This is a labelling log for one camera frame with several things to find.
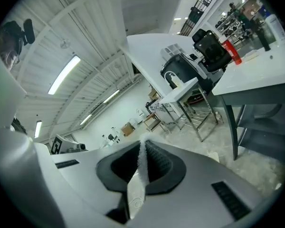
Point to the person's face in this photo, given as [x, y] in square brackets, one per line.
[9, 49]

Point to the wooden chair brown seat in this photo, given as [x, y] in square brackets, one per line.
[154, 122]

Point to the white washbasin dark stand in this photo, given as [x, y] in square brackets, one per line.
[251, 75]

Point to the white soap dish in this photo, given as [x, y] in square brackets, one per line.
[251, 55]

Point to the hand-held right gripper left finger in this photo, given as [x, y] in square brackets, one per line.
[85, 174]

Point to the black faucet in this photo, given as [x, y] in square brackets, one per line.
[262, 37]

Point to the white glass-door cabinet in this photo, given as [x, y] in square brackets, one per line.
[169, 51]

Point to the orange bottle white cap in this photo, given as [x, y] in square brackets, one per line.
[232, 51]

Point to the black office chair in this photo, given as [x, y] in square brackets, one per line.
[211, 49]

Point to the person's black printed shirt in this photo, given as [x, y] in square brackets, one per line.
[19, 126]

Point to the white washbasin steel stand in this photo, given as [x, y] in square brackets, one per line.
[180, 91]

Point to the white display shelf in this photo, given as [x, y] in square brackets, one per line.
[228, 26]

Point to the white arched faucet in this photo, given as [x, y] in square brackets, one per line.
[166, 77]

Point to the yellowish soap bottle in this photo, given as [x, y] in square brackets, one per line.
[175, 81]

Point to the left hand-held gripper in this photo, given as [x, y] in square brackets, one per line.
[71, 145]

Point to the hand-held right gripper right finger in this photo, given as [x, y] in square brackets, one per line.
[199, 174]

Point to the dark grey trash bin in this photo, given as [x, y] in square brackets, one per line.
[187, 72]

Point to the brown cardboard box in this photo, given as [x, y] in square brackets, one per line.
[126, 129]

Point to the white towel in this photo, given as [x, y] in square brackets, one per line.
[143, 165]

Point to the small white bottle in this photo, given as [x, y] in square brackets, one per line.
[218, 119]

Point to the long tube light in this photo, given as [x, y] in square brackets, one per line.
[85, 119]
[64, 75]
[111, 96]

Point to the white marble counter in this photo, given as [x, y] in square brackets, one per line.
[156, 107]

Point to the black head-worn camera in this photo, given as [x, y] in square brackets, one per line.
[28, 31]

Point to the black mezzanine railing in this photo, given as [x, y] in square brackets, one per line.
[199, 8]

